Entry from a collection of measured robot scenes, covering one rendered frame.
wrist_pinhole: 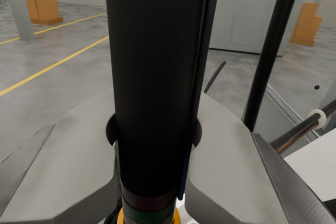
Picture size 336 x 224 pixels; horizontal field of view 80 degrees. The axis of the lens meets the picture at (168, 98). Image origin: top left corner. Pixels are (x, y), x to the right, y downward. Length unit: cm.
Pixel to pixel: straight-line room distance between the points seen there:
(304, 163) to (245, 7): 524
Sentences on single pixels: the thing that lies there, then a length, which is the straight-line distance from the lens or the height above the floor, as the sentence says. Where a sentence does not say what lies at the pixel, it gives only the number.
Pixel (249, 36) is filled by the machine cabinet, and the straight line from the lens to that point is 579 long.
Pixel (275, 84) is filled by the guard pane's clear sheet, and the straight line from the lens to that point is 142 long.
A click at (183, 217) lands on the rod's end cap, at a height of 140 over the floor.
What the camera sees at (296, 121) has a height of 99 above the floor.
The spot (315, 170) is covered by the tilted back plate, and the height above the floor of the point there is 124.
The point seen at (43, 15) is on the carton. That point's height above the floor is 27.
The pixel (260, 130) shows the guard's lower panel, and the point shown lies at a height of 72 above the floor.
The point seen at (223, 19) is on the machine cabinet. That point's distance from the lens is 563.
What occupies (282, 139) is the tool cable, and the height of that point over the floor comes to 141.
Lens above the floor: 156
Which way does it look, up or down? 30 degrees down
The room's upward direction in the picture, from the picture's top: 4 degrees clockwise
